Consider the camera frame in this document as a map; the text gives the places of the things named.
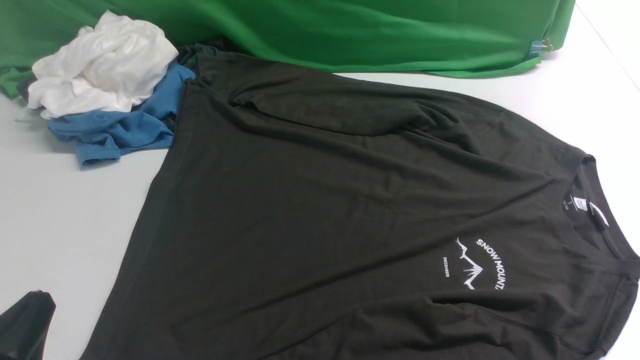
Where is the white crumpled garment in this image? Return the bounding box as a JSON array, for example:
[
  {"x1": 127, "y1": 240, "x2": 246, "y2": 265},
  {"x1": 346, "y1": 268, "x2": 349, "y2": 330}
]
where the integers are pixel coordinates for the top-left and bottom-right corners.
[{"x1": 27, "y1": 11, "x2": 178, "y2": 119}]

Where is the blue crumpled garment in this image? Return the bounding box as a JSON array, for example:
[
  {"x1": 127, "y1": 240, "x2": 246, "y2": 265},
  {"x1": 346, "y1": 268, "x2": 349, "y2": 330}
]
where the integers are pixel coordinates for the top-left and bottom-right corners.
[{"x1": 47, "y1": 63, "x2": 195, "y2": 167}]

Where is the blue binder clip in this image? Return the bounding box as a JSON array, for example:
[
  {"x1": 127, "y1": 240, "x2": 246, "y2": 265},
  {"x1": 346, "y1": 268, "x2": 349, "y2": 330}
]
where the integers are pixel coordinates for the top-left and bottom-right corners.
[{"x1": 529, "y1": 38, "x2": 554, "y2": 58}]

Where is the green backdrop cloth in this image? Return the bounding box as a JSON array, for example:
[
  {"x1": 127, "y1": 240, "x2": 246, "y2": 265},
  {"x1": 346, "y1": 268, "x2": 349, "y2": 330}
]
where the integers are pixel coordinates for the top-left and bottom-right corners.
[{"x1": 0, "y1": 0, "x2": 575, "y2": 98}]

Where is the dark teal garment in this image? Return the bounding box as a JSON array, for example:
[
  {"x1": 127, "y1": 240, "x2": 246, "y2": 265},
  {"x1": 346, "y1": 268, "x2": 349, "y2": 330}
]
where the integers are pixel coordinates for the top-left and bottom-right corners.
[{"x1": 174, "y1": 41, "x2": 226, "y2": 74}]

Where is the dark gray long-sleeve top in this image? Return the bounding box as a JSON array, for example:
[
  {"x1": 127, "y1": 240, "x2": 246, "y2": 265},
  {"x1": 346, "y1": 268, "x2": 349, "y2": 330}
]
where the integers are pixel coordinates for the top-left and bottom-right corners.
[{"x1": 82, "y1": 52, "x2": 639, "y2": 360}]

